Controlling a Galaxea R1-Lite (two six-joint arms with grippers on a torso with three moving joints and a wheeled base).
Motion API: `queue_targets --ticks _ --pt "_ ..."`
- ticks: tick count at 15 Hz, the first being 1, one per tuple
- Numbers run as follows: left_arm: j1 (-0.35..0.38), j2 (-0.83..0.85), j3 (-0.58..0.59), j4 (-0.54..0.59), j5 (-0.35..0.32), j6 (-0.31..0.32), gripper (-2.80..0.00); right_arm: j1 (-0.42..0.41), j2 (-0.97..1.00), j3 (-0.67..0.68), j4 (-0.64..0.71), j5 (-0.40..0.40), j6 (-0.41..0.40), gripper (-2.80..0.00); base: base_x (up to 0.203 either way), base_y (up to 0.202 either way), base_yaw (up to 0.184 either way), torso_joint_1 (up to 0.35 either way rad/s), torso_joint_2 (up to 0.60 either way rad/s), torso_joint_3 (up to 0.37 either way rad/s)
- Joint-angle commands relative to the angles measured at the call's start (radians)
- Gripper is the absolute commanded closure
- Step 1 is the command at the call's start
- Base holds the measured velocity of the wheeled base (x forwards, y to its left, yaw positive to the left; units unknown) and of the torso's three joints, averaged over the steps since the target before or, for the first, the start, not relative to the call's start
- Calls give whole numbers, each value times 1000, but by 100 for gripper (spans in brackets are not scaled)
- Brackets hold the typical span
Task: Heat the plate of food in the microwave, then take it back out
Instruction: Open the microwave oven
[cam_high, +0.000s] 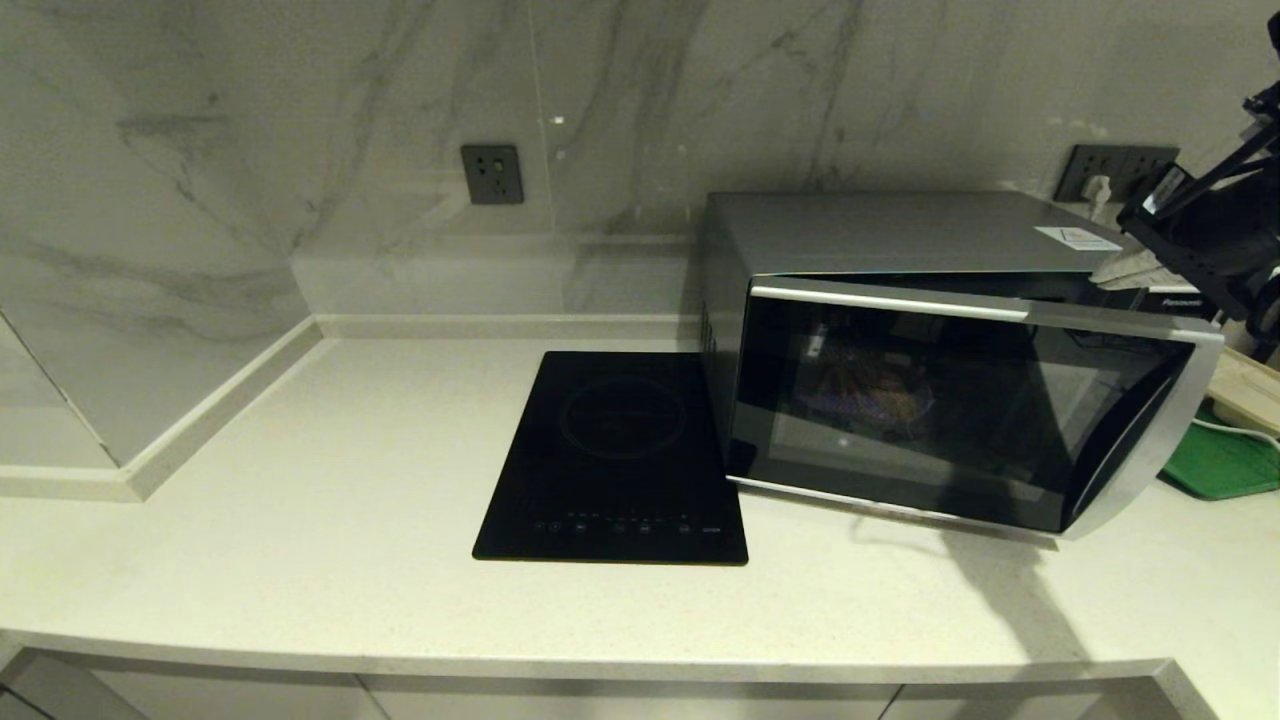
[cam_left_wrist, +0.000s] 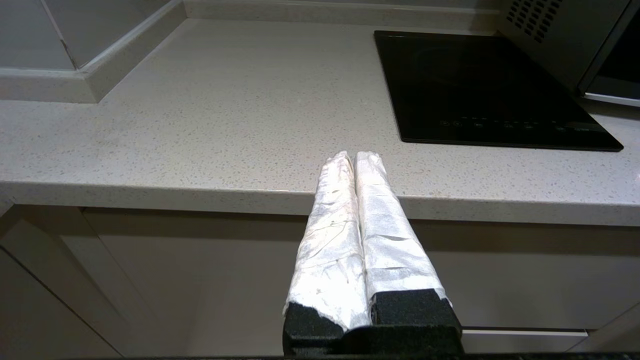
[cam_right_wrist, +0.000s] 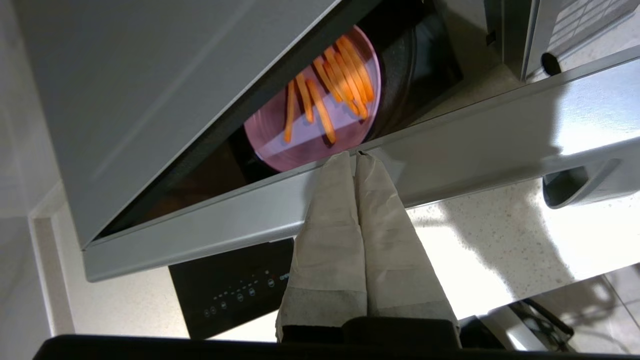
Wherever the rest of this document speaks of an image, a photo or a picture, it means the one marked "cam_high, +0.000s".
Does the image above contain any black induction cooktop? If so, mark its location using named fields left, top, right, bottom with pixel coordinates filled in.
left=472, top=351, right=749, bottom=567

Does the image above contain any beige power strip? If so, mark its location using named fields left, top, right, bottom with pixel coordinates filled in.
left=1205, top=345, right=1280, bottom=438

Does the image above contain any lavender round plate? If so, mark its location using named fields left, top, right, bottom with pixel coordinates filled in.
left=795, top=355, right=939, bottom=426

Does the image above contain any green plastic tray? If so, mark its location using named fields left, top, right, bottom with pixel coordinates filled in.
left=1158, top=398, right=1280, bottom=501

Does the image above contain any silver Panasonic microwave oven body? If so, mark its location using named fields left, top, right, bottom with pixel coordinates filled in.
left=698, top=190, right=1219, bottom=481

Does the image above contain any white base cabinet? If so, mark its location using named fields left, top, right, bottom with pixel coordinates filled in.
left=0, top=648, right=1216, bottom=720

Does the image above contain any grey single wall socket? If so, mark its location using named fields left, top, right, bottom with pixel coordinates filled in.
left=460, top=145, right=525, bottom=206

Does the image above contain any dark glass microwave door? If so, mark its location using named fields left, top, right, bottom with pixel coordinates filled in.
left=726, top=275, right=1226, bottom=541

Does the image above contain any grey double wall socket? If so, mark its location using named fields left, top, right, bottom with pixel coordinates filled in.
left=1055, top=145, right=1181, bottom=204

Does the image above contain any white power cable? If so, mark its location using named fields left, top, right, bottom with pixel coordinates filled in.
left=1190, top=415, right=1280, bottom=443

